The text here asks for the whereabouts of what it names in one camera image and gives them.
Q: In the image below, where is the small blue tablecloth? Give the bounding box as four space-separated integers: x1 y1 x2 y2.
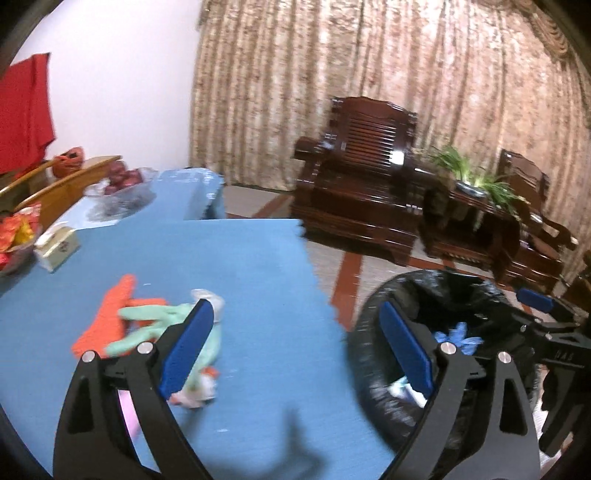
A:
69 168 227 232

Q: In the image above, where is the pile of red candy packets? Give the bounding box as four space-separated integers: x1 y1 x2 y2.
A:
0 205 42 271

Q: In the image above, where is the trash bin with black bag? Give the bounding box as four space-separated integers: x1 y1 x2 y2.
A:
346 270 555 480

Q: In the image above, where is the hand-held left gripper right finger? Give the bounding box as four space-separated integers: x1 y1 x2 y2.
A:
379 301 542 480

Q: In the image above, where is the green potted plant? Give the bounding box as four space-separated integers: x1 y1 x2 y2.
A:
429 145 522 213

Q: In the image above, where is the white and gold tissue box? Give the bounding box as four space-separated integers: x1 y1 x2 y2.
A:
33 222 79 273

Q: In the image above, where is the orange foam net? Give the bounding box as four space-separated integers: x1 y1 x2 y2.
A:
71 274 167 358

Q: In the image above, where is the large blue tablecloth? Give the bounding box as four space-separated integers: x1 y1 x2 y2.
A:
0 218 398 480

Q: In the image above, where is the dark wooden side table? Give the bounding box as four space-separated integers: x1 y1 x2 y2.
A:
422 178 522 278

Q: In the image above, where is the red cloth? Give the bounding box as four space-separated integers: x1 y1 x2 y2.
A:
0 53 56 175

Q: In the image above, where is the wooden television cabinet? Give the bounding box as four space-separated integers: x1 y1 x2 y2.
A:
0 155 122 232

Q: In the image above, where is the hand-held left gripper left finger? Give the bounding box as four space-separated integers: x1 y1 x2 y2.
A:
53 299 215 480

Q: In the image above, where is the white tissue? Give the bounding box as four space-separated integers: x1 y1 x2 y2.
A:
168 367 219 409

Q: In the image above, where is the floral beige curtain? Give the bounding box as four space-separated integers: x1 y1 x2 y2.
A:
189 0 591 232

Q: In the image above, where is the red bag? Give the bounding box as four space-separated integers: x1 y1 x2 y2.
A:
52 147 85 178

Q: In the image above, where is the blue plastic bag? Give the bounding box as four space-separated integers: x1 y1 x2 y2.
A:
434 320 483 356

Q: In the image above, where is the dark wooden armchair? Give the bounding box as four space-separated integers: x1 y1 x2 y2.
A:
496 148 580 296
291 96 430 266

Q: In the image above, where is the glass candy bowl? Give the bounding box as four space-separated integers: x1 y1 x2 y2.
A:
0 226 44 275

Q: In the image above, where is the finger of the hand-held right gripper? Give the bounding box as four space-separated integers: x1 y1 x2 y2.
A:
501 307 578 352
516 288 578 320

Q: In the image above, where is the green rubber glove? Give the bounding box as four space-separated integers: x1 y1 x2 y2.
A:
106 302 222 374

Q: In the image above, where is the glass fruit bowl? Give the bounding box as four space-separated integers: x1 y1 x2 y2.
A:
83 167 158 217

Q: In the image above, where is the light blue paper cup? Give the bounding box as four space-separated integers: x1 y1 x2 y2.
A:
388 376 428 409

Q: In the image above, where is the pink plastic item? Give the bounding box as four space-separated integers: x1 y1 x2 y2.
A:
117 390 139 437

